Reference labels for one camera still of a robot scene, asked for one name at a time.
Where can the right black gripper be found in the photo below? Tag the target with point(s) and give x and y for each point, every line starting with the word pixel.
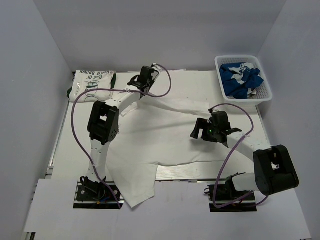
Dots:
pixel 202 130

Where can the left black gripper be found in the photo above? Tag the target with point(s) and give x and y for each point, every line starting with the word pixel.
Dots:
pixel 139 83

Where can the white Coca-Cola t-shirt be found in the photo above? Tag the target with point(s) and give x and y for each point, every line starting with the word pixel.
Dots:
pixel 156 132

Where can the blue and white t-shirt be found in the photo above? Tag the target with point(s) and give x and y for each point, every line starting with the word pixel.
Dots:
pixel 240 80

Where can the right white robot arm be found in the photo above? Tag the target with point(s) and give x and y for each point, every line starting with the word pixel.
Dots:
pixel 274 171

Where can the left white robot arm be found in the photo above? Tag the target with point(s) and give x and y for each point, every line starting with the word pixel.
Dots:
pixel 104 121

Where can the folded white Charlie Brown shirt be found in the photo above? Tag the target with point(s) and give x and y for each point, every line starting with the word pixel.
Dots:
pixel 88 82

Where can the white plastic basket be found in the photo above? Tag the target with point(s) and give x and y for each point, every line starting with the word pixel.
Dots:
pixel 262 93

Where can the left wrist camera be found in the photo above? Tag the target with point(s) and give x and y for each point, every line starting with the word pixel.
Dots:
pixel 157 70

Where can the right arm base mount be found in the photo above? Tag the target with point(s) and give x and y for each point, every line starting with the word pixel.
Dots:
pixel 223 196

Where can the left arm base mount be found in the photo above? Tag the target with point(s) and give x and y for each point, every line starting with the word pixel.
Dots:
pixel 96 195

